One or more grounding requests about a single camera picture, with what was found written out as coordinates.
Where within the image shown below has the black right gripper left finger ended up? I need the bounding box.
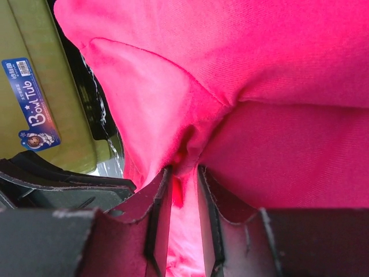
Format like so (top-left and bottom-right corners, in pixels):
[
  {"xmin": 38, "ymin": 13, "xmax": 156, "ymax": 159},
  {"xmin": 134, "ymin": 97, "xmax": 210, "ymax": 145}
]
[{"xmin": 1, "ymin": 167, "xmax": 172, "ymax": 276}]

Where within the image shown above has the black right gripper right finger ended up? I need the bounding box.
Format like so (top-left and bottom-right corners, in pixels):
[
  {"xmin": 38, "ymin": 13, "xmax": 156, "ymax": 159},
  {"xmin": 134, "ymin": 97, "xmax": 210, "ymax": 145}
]
[{"xmin": 198, "ymin": 166, "xmax": 368, "ymax": 276}]

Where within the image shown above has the bright pink t shirt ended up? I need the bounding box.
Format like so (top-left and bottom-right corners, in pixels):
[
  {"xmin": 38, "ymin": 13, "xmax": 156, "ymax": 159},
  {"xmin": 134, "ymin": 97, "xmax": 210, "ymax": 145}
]
[{"xmin": 54, "ymin": 1, "xmax": 368, "ymax": 276}]

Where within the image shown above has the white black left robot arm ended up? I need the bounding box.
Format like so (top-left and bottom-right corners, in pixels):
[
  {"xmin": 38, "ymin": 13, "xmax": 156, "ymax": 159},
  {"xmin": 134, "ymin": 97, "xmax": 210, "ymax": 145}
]
[{"xmin": 1, "ymin": 151, "xmax": 136, "ymax": 211}]

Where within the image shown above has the olive green plastic tub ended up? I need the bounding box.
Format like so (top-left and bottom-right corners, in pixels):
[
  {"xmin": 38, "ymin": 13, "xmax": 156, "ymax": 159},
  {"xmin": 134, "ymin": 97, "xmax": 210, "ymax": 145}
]
[{"xmin": 1, "ymin": 1, "xmax": 117, "ymax": 173}]

